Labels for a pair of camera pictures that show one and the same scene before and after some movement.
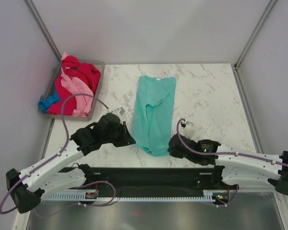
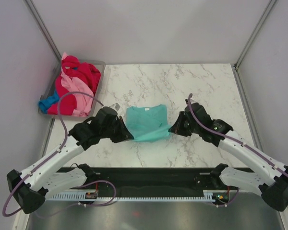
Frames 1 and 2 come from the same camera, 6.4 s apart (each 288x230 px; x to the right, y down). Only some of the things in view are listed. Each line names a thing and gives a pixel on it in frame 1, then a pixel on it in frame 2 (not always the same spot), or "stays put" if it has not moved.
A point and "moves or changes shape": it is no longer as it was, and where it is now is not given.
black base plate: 205,178 stays put
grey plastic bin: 51,87 stays put
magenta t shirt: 90,73 stays put
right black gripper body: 174,153 -> 194,128
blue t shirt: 44,104 stays put
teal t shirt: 153,115 moves or changes shape
